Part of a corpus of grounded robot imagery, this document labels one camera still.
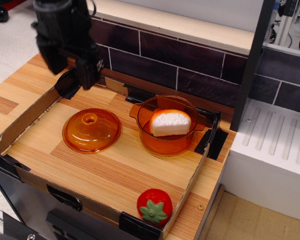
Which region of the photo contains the white and orange toy sushi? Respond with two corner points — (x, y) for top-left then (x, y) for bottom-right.
(149, 109), (192, 137)

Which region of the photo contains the dark grey right post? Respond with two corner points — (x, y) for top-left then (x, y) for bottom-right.
(230, 0), (275, 131)

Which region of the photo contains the red toy strawberry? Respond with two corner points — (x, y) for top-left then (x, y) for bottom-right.
(136, 188), (173, 226)

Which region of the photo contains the orange transparent pot lid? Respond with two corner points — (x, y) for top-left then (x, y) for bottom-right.
(62, 108), (122, 154)

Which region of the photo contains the cardboard fence with black tape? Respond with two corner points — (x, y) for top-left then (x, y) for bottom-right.
(0, 64), (225, 240)

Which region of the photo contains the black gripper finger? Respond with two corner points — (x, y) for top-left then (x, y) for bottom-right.
(36, 37), (68, 75)
(75, 57), (104, 90)

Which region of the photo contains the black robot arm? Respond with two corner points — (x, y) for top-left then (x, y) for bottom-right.
(32, 0), (104, 90)

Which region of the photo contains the aluminium frame with cables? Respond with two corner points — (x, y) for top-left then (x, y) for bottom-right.
(266, 0), (300, 56)

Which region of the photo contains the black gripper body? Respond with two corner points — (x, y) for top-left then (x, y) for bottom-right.
(32, 4), (99, 59)

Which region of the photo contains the black caster wheel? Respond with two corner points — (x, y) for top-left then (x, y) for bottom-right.
(0, 6), (9, 23)

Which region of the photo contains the light wooden shelf board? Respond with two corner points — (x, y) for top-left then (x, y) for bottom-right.
(87, 0), (255, 56)

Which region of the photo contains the orange transparent pot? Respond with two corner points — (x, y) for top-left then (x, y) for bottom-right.
(129, 95), (209, 155)

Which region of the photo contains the white dish drainer block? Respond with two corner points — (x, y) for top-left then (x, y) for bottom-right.
(221, 100), (300, 220)

